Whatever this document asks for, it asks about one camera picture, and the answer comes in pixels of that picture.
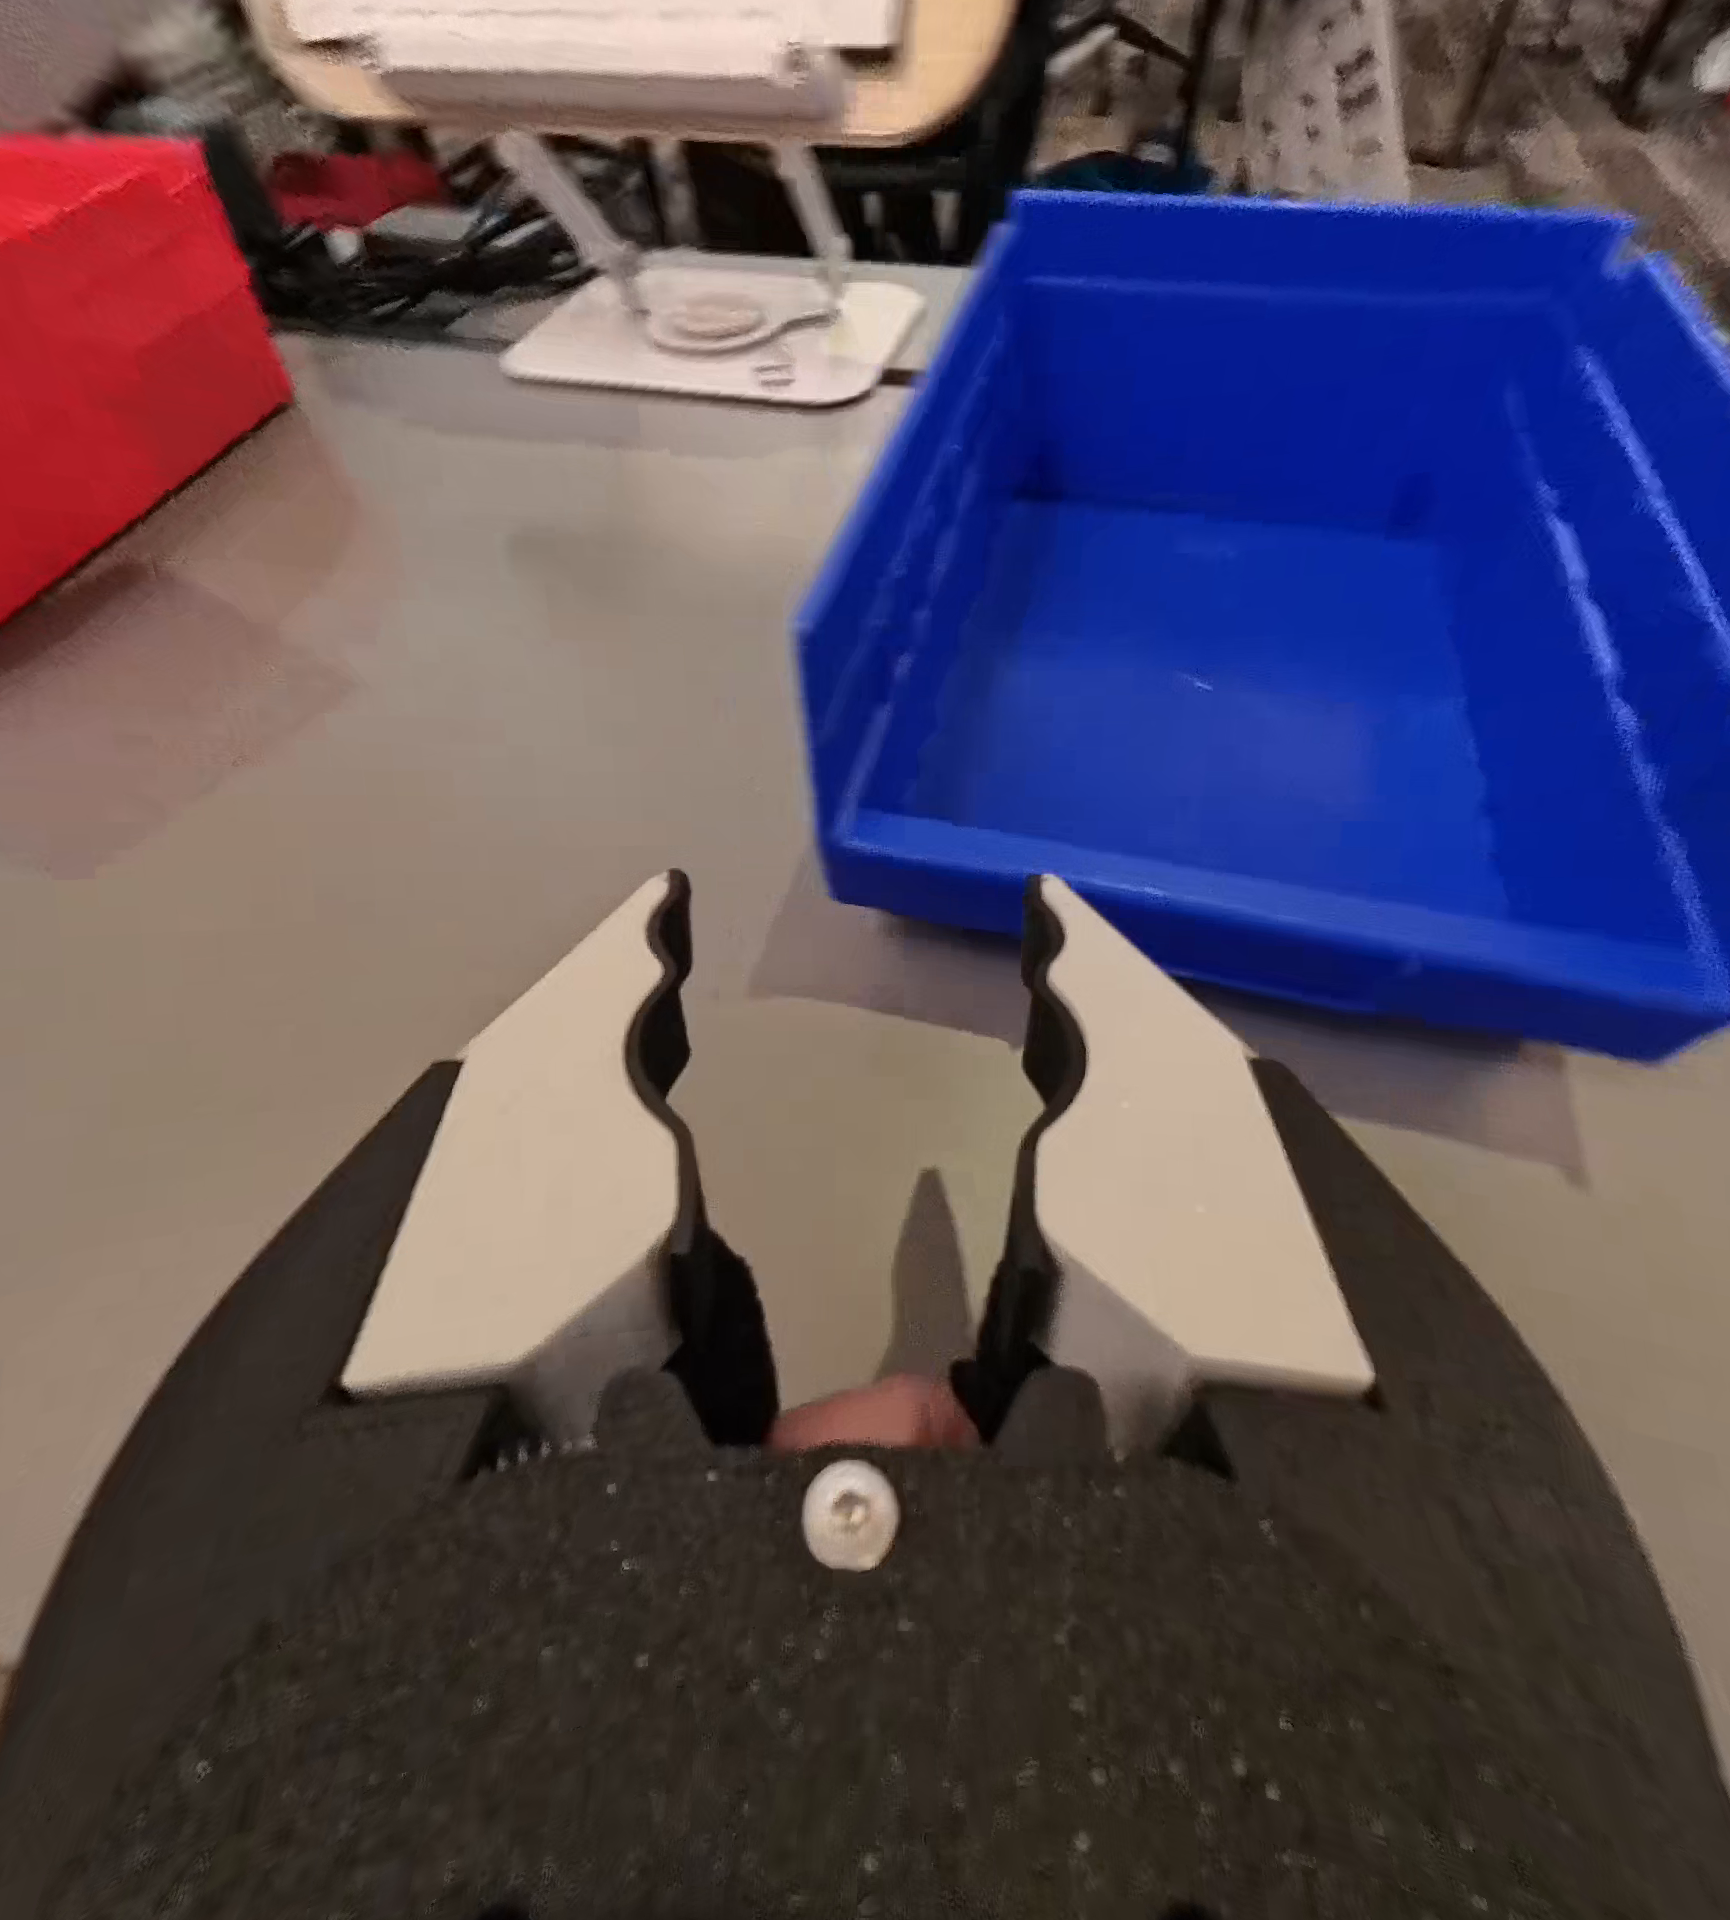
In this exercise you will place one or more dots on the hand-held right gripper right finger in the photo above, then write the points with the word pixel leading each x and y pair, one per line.
pixel 1194 1200

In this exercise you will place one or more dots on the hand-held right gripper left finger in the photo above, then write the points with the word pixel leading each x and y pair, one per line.
pixel 534 1200

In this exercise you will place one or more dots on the blue plastic bin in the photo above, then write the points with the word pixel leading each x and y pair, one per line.
pixel 1254 674

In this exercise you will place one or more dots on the red plastic bin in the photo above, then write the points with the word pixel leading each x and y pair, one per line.
pixel 54 375

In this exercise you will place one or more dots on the white metal document stand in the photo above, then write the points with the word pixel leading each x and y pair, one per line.
pixel 581 352

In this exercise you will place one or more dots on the white power strip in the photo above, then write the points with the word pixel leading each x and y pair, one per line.
pixel 1323 105

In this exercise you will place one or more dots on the round table with instruction sheet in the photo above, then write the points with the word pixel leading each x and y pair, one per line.
pixel 941 75

